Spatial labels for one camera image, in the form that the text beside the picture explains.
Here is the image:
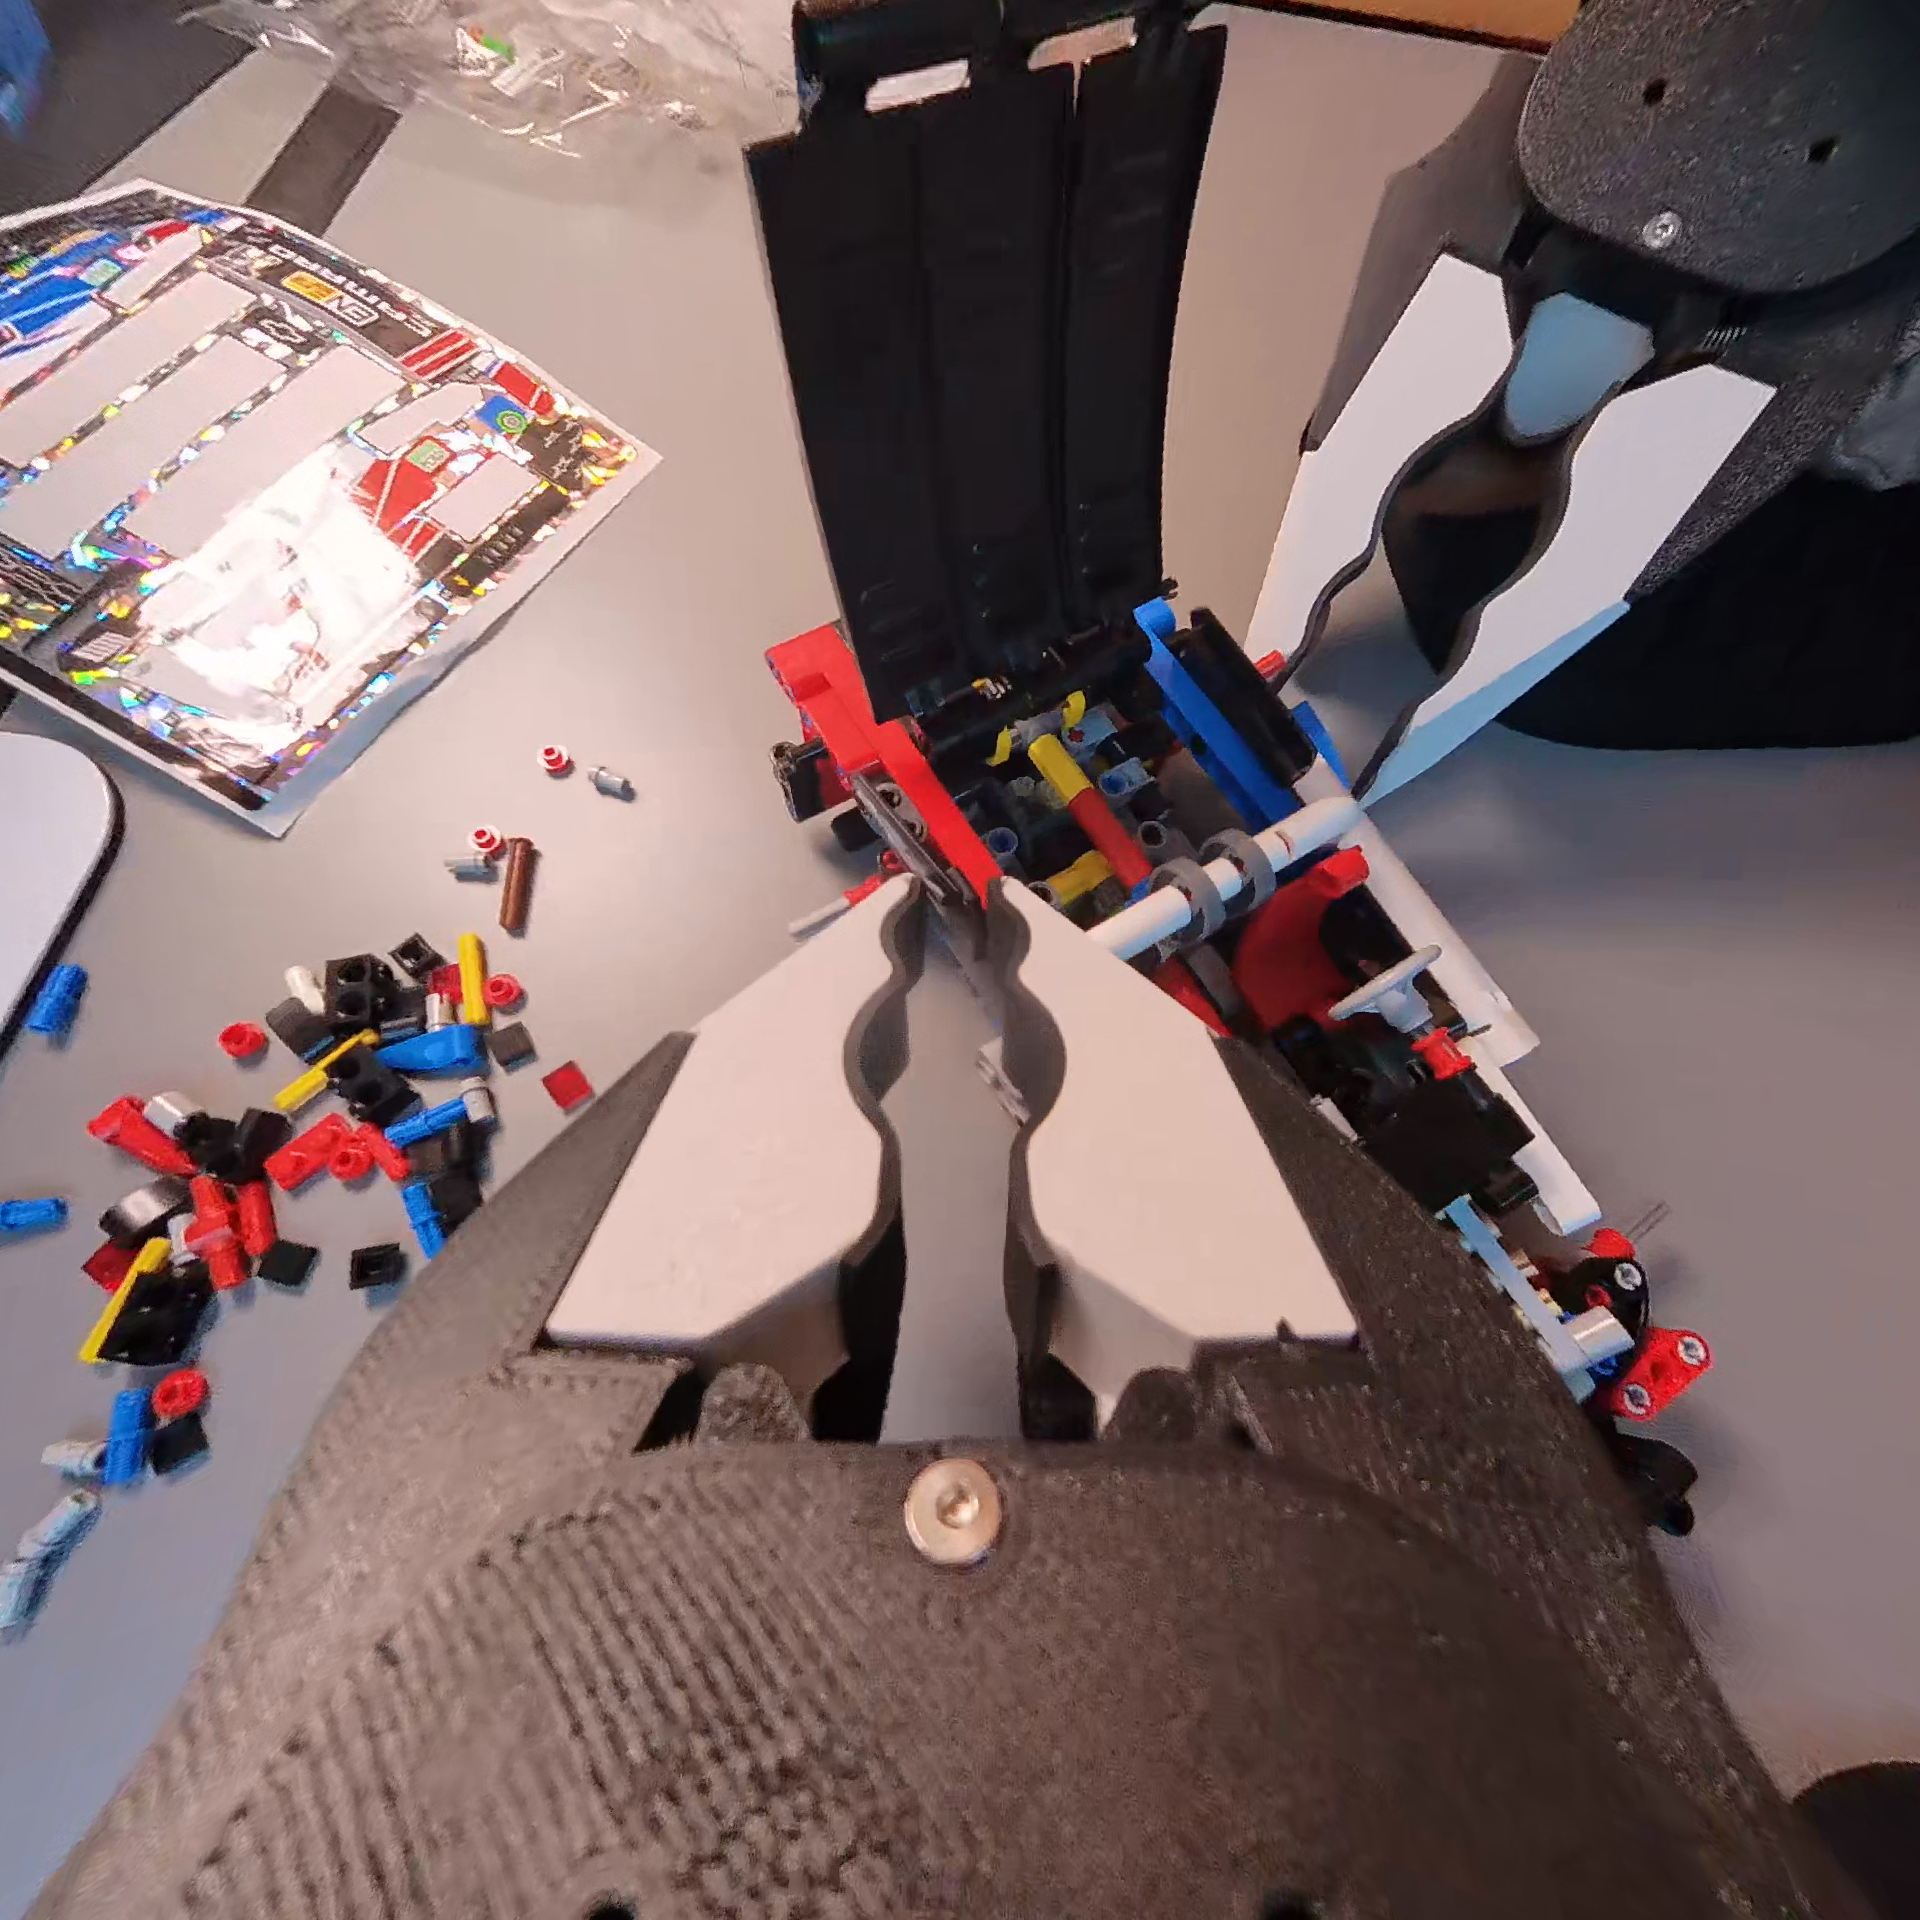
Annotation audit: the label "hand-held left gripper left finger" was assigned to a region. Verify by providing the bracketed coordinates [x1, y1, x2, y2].
[545, 870, 928, 1446]

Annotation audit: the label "wooden edge strip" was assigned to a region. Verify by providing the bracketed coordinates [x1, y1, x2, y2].
[1199, 0, 1595, 61]

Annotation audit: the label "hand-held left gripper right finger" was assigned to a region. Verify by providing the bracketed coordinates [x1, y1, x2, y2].
[992, 870, 1363, 1438]

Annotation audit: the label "pile of loose lego pieces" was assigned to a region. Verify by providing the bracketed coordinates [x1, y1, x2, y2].
[0, 744, 635, 1639]

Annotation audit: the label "lego car model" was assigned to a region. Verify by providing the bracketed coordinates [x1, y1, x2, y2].
[745, 0, 1717, 1539]

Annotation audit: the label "holographic sticker sheet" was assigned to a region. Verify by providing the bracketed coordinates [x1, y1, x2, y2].
[0, 177, 665, 839]

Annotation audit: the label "clear plastic bags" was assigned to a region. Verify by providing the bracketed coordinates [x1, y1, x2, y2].
[185, 0, 819, 160]

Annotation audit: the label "white rounded board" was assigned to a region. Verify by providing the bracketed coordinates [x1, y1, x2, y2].
[0, 731, 128, 1059]

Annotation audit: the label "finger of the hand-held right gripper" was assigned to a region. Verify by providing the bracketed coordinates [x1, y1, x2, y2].
[1246, 89, 1568, 712]
[1348, 293, 1881, 800]

